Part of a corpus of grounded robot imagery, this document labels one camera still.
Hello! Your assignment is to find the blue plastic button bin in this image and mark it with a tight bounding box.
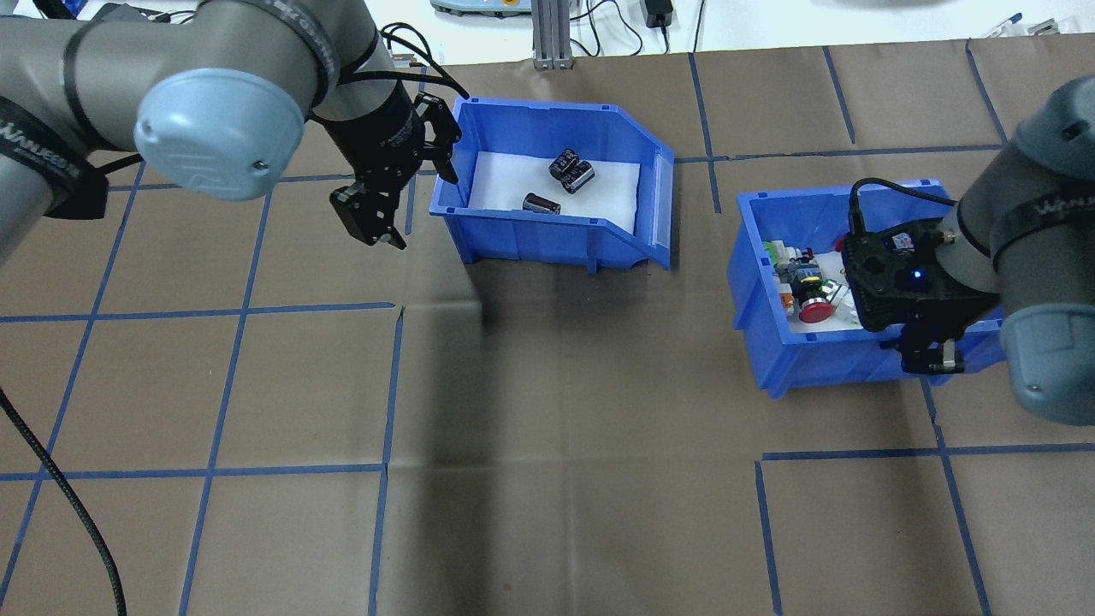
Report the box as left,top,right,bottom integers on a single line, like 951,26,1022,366
725,178,1009,400

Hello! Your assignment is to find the blue plastic battery bin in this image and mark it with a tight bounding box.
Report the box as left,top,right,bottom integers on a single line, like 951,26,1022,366
428,96,677,275

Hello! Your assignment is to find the white foam bin liner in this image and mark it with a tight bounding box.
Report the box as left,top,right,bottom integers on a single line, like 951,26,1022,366
466,150,642,236
757,235,865,333

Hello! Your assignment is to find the grey blue teach pendant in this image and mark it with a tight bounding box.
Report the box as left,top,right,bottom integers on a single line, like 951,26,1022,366
430,0,524,18

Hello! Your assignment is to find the white side table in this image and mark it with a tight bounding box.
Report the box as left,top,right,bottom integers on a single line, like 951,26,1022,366
0,0,1095,69

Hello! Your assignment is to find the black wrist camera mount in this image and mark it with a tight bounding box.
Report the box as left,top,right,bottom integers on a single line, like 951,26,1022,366
841,216,1003,336

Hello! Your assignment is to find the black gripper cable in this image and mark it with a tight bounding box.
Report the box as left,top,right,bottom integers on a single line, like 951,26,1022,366
342,24,471,98

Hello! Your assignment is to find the white switch block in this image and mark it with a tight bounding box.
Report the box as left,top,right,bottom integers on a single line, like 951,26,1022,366
826,287,863,328

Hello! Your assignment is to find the black velcro cable strap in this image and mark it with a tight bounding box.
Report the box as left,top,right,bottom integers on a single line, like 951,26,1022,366
988,190,1095,258
0,94,110,219
278,0,382,95

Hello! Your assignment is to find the black selector switch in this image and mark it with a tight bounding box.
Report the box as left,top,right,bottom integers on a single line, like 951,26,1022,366
787,259,826,299

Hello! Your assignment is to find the black camera cable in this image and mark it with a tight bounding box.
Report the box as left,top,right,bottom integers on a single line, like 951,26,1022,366
847,177,959,236

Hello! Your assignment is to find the aluminium profile post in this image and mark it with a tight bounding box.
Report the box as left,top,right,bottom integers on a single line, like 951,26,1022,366
530,0,572,71

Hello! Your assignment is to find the thick black braided cable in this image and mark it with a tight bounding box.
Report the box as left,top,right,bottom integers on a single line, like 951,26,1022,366
0,388,129,616

